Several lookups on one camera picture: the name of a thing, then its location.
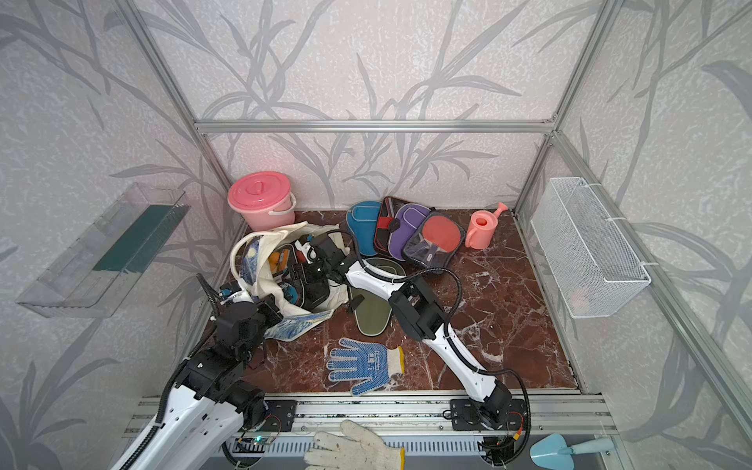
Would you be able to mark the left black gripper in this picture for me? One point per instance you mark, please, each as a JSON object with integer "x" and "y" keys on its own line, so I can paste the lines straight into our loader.
{"x": 269, "y": 308}

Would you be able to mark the cream canvas tote bag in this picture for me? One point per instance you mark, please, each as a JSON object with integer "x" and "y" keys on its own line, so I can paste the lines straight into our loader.
{"x": 256, "y": 281}

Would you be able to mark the blue paddle case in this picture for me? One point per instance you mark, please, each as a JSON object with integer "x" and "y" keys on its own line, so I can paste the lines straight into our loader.
{"x": 362, "y": 221}

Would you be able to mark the olive green paddle case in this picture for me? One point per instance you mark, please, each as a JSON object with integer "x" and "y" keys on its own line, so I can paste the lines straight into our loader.
{"x": 373, "y": 314}

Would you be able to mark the black red paddle case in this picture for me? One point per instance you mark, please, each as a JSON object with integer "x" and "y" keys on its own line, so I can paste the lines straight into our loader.
{"x": 390, "y": 205}

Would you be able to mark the purple paddle case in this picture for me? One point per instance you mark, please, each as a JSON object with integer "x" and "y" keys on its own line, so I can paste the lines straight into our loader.
{"x": 406, "y": 222}

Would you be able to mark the clear case red paddle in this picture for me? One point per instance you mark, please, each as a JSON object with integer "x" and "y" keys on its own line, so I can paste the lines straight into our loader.
{"x": 435, "y": 242}

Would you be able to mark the Deerway ping pong set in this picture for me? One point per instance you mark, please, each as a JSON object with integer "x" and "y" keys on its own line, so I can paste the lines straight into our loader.
{"x": 282, "y": 264}

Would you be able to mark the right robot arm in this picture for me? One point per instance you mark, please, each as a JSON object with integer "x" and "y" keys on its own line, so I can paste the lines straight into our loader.
{"x": 424, "y": 318}

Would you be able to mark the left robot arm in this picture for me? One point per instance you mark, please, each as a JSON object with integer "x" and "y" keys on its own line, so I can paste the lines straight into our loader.
{"x": 205, "y": 401}

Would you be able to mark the pink bucket with lid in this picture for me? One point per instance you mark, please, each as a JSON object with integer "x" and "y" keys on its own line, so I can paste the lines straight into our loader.
{"x": 264, "y": 199}

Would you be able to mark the blue dotted work glove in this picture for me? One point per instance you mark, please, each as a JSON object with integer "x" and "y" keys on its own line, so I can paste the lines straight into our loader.
{"x": 368, "y": 366}

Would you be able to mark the pink watering can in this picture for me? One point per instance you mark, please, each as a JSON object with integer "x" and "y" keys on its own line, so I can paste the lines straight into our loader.
{"x": 482, "y": 227}

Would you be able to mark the white knit work glove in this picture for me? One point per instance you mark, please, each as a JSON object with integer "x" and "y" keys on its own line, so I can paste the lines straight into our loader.
{"x": 356, "y": 448}

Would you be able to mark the light blue garden trowel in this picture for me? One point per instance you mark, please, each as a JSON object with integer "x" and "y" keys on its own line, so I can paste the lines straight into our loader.
{"x": 554, "y": 453}

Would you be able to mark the clear acrylic wall shelf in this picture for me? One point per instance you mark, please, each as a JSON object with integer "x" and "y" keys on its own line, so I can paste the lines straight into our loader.
{"x": 92, "y": 278}

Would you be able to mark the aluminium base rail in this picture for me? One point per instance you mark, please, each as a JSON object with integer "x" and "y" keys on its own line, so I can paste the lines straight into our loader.
{"x": 431, "y": 413}

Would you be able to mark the white wire mesh basket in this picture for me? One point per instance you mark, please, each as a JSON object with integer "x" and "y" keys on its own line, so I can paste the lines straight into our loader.
{"x": 593, "y": 265}

